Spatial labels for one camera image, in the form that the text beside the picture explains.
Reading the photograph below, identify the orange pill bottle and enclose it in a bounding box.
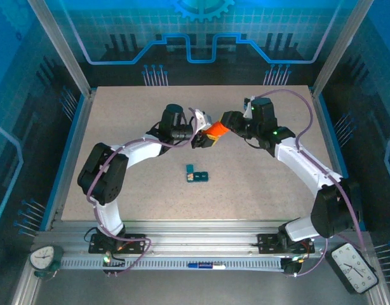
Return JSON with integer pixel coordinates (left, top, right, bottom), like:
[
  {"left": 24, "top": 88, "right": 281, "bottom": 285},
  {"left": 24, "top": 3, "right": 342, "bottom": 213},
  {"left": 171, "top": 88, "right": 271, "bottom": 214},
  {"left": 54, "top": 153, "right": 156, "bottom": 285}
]
[{"left": 203, "top": 120, "right": 230, "bottom": 139}]

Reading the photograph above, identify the teal building block piece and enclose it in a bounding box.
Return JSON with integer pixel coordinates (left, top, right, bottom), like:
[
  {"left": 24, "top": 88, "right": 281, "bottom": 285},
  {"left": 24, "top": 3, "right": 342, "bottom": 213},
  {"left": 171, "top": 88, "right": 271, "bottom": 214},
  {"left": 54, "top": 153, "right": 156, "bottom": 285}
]
[{"left": 184, "top": 163, "right": 210, "bottom": 184}]

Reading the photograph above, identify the blue and white marker pen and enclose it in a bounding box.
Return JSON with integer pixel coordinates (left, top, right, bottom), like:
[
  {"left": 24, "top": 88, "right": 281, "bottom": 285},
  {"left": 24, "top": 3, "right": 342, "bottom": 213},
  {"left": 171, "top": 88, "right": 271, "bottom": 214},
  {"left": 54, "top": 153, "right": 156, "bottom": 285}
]
[{"left": 187, "top": 262, "right": 227, "bottom": 271}]

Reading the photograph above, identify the small black controller box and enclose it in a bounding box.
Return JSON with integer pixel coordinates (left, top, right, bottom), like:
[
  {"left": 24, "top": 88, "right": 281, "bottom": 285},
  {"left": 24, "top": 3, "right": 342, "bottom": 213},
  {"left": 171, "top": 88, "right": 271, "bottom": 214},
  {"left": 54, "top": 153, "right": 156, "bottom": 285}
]
[
  {"left": 101, "top": 250, "right": 126, "bottom": 278},
  {"left": 282, "top": 257, "right": 306, "bottom": 277}
]

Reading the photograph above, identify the black rectangular alarm clock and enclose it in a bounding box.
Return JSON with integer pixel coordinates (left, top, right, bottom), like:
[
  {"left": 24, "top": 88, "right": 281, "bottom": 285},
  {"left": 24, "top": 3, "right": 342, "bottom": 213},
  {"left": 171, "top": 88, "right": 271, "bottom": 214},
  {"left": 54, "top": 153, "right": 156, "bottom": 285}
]
[{"left": 325, "top": 241, "right": 380, "bottom": 295}]

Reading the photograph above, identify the round green desk clock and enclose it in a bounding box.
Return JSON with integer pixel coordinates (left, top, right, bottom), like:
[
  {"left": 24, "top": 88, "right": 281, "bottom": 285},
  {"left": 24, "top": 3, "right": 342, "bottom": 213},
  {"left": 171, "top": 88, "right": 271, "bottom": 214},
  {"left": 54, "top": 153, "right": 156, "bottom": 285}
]
[{"left": 29, "top": 243, "right": 65, "bottom": 280}]

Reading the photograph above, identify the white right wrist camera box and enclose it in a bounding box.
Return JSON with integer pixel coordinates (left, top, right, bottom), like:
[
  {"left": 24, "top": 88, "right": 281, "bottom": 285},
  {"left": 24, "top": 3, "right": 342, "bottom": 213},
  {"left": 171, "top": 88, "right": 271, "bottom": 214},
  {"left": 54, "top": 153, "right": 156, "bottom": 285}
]
[{"left": 243, "top": 95, "right": 257, "bottom": 121}]

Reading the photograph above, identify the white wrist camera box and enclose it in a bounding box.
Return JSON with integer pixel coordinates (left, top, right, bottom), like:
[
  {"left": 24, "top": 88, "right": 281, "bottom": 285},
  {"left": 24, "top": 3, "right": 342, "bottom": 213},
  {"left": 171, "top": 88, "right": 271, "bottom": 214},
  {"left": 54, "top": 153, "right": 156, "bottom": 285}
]
[
  {"left": 243, "top": 95, "right": 257, "bottom": 121},
  {"left": 191, "top": 109, "right": 214, "bottom": 132}
]

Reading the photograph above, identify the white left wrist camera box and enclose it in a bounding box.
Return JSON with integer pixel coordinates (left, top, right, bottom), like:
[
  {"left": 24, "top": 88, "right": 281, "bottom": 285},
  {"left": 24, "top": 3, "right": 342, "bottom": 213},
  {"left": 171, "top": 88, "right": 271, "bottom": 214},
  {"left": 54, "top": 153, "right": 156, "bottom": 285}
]
[{"left": 191, "top": 109, "right": 214, "bottom": 132}]

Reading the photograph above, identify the aluminium table side rail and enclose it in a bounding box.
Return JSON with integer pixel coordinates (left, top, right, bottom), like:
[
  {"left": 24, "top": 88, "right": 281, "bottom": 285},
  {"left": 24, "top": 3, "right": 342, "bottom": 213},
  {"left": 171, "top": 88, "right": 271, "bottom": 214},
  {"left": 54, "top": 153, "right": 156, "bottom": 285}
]
[
  {"left": 310, "top": 87, "right": 368, "bottom": 232},
  {"left": 42, "top": 88, "right": 96, "bottom": 231}
]

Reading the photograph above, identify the aluminium extrusion base frame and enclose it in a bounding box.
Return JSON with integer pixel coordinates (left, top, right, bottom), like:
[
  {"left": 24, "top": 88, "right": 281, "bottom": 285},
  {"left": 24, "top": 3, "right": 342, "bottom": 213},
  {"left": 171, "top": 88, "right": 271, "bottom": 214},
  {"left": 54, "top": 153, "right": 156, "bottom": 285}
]
[{"left": 34, "top": 220, "right": 372, "bottom": 259}]

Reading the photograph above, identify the aluminium frame post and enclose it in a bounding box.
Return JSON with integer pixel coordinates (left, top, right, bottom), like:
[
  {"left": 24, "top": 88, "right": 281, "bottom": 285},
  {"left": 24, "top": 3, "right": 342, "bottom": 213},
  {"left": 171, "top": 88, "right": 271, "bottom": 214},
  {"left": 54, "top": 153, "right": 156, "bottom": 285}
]
[
  {"left": 26, "top": 0, "right": 93, "bottom": 97},
  {"left": 310, "top": 0, "right": 376, "bottom": 97}
]

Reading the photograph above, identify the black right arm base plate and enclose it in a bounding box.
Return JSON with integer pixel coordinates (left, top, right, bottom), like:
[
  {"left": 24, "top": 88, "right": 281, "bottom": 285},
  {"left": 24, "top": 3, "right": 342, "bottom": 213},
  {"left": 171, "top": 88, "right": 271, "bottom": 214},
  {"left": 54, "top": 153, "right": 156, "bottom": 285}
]
[{"left": 257, "top": 233, "right": 316, "bottom": 255}]

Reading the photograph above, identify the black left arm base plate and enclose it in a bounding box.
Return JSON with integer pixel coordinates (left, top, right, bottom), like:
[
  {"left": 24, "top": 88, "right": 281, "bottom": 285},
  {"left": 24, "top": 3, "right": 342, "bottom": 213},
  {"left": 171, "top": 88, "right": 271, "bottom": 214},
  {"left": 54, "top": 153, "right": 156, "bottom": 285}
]
[{"left": 88, "top": 233, "right": 147, "bottom": 255}]

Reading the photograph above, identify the grey slotted cable duct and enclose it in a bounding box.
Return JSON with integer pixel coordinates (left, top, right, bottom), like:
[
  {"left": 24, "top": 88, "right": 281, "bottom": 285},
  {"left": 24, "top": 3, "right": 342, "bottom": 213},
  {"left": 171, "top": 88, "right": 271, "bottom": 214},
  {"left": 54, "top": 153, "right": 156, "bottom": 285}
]
[{"left": 60, "top": 256, "right": 285, "bottom": 271}]

